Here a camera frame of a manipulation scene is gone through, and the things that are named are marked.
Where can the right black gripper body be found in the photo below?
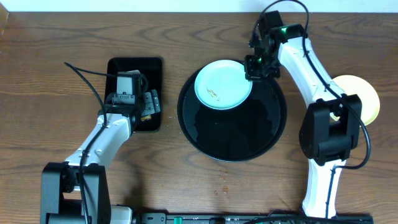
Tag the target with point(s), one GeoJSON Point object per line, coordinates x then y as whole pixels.
{"type": "Point", "coordinates": [262, 68]}

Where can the black rectangular tray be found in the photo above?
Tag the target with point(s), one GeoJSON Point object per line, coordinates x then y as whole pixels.
{"type": "Point", "coordinates": [152, 68]}

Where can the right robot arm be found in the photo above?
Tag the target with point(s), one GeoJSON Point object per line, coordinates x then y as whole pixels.
{"type": "Point", "coordinates": [330, 128]}

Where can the green yellow sponge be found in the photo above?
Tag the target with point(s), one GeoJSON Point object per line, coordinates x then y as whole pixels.
{"type": "Point", "coordinates": [146, 118]}

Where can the light blue plate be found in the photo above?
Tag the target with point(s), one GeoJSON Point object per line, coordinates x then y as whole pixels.
{"type": "Point", "coordinates": [221, 85]}

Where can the round black tray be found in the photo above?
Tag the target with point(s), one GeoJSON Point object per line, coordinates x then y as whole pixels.
{"type": "Point", "coordinates": [239, 134]}

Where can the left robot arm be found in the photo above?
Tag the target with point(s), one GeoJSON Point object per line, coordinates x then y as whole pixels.
{"type": "Point", "coordinates": [76, 190]}

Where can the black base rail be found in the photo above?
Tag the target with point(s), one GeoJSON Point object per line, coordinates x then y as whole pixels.
{"type": "Point", "coordinates": [217, 218]}

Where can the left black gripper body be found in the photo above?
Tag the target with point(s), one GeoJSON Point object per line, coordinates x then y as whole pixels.
{"type": "Point", "coordinates": [150, 102]}

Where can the yellow plate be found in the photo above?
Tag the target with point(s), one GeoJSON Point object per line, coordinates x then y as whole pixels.
{"type": "Point", "coordinates": [353, 85]}

